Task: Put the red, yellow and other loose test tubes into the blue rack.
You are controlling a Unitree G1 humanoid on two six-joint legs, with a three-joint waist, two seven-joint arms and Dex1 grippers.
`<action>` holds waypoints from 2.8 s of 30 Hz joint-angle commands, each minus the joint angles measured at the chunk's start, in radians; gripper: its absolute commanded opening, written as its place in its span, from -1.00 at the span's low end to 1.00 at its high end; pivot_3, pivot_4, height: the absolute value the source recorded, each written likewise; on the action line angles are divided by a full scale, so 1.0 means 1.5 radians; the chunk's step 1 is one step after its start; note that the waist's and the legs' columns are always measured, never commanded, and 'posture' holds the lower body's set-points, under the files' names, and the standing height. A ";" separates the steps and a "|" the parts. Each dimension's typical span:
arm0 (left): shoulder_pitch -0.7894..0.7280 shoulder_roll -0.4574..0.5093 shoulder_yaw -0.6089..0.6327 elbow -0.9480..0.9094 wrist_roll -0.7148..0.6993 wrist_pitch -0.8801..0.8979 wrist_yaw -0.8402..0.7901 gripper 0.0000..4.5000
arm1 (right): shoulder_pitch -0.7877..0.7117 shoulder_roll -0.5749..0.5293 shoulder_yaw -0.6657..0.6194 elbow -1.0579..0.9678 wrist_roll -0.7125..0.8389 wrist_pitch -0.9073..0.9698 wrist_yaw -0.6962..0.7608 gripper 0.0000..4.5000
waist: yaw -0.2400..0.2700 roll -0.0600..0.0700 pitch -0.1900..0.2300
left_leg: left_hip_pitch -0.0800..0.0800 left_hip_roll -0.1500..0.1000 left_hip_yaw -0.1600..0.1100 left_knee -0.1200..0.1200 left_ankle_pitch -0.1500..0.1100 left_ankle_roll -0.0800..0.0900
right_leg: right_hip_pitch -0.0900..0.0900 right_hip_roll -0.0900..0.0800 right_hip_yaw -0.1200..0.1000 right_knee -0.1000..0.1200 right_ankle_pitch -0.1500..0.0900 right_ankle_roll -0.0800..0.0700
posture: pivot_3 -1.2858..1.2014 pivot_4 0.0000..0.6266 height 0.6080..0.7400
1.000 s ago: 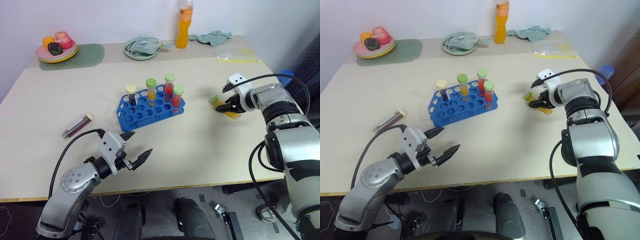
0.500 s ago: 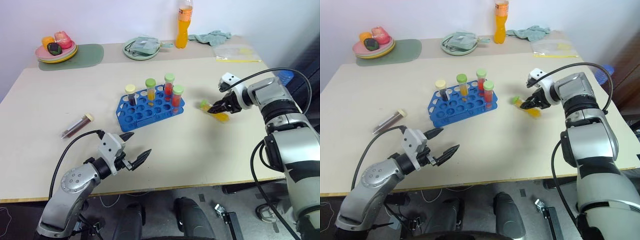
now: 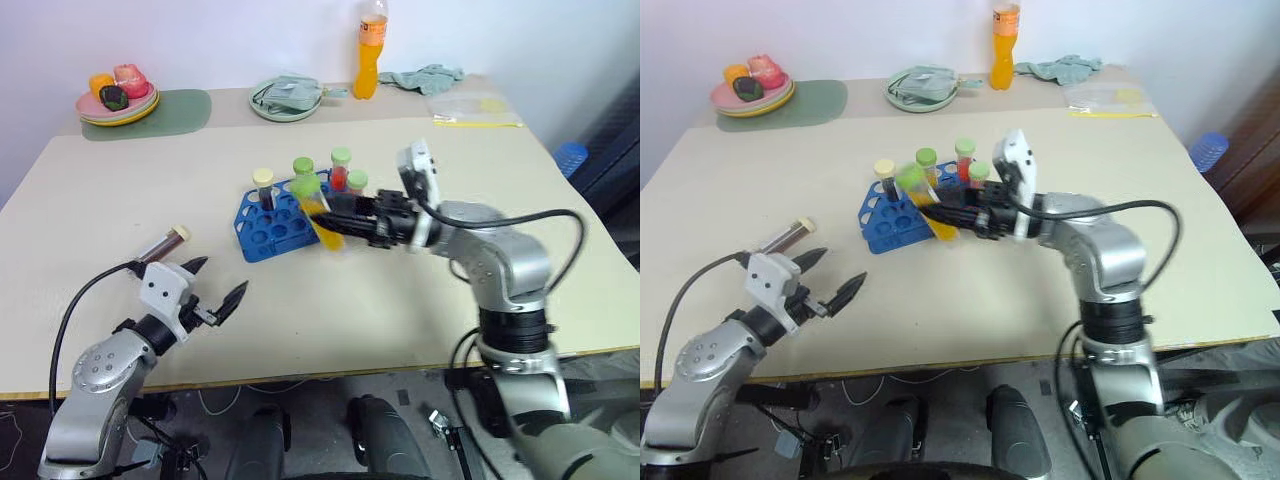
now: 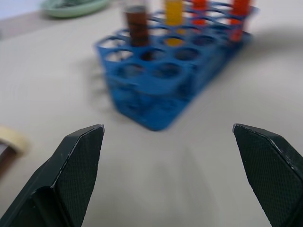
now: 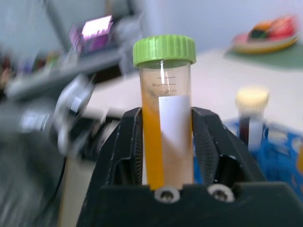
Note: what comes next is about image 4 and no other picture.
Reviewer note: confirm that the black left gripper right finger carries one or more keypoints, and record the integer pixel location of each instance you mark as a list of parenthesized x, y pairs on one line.
[(272, 172)]

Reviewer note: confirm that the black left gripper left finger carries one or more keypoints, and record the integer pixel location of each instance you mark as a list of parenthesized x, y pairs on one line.
[(71, 175)]

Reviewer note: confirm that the blue test tube rack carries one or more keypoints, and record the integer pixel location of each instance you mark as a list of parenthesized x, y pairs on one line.
[(165, 78)]

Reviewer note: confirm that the orange-red liquid test tube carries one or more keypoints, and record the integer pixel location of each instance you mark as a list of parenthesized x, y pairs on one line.
[(239, 19), (200, 11)]

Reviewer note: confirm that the brown liquid test tube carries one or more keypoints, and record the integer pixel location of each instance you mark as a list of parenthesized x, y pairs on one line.
[(137, 26)]

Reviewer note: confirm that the yellow liquid test tube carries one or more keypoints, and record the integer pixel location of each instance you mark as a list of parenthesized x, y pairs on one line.
[(174, 14)]

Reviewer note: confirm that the beige tape roll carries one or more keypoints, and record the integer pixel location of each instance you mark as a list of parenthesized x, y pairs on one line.
[(9, 146)]

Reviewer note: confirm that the pale green plate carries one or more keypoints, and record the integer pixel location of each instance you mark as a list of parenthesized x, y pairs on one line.
[(73, 7)]

